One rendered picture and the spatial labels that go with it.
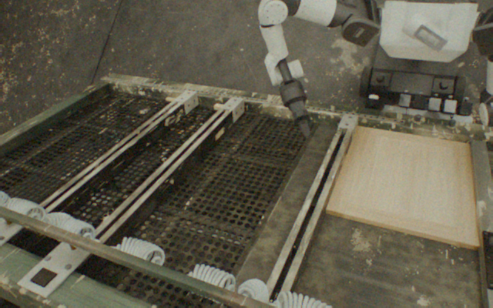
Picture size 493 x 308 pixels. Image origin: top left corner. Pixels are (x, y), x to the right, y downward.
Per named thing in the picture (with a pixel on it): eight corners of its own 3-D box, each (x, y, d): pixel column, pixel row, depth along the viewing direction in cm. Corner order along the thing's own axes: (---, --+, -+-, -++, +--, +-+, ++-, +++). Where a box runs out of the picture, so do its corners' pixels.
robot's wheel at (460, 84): (449, 94, 234) (457, 68, 219) (458, 95, 232) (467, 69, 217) (447, 115, 222) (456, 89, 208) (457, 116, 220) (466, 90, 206)
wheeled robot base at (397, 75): (383, 4, 248) (382, -22, 217) (471, 7, 229) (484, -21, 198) (365, 95, 246) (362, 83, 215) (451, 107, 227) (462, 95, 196)
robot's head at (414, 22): (416, 11, 111) (416, 10, 103) (445, 31, 109) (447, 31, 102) (401, 30, 114) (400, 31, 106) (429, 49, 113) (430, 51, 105)
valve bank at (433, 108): (476, 105, 174) (489, 94, 152) (471, 135, 174) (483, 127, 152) (367, 92, 193) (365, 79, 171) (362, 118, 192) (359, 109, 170)
